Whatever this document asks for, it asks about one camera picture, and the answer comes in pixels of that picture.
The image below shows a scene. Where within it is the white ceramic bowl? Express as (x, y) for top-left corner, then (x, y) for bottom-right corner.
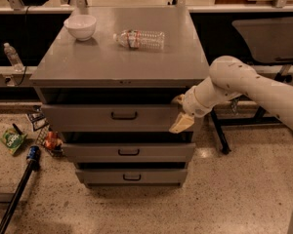
(63, 15), (97, 41)

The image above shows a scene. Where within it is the grey metal drawer cabinet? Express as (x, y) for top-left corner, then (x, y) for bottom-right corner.
(29, 6), (211, 189)

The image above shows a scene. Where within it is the orange snack packet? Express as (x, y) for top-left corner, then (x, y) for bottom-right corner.
(43, 132), (63, 150)

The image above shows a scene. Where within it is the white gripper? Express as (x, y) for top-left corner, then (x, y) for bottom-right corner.
(169, 86), (211, 134)

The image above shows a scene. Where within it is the grey bottom drawer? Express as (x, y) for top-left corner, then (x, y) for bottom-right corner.
(76, 169), (188, 185)

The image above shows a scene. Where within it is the grey chair seat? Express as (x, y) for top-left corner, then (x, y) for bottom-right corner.
(232, 17), (293, 63)

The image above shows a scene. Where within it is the clear plastic bottle standing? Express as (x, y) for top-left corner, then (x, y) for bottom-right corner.
(4, 43), (24, 72)

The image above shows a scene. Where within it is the black pole with blue can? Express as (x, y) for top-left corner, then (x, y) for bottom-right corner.
(0, 145), (41, 234)

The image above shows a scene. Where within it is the green snack bag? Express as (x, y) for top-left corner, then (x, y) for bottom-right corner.
(0, 129), (26, 155)

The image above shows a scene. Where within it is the clear plastic bottle lying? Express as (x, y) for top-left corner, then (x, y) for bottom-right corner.
(113, 29), (165, 51)

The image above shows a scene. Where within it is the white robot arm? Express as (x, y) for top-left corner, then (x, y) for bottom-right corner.
(170, 57), (293, 234)

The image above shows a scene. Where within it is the dark snack packet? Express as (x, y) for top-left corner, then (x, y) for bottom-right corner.
(26, 113), (49, 132)

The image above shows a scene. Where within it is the grey top drawer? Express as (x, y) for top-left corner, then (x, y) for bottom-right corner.
(42, 104), (181, 133)

